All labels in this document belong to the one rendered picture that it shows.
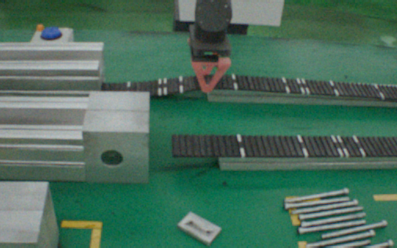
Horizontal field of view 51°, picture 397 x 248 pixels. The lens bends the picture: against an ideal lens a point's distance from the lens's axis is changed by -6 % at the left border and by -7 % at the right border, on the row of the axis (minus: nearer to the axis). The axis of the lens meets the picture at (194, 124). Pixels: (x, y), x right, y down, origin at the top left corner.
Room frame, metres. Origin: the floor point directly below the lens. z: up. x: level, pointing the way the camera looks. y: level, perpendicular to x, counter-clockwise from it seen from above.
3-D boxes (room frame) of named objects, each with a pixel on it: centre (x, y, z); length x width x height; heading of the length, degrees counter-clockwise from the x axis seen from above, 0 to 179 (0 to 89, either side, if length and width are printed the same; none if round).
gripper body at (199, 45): (0.71, -0.01, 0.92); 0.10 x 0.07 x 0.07; 8
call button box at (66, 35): (0.79, 0.31, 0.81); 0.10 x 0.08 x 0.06; 7
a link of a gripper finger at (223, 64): (0.70, -0.01, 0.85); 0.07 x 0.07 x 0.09; 8
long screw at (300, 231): (0.40, -0.20, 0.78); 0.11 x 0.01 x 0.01; 104
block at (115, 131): (0.52, 0.11, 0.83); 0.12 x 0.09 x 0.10; 7
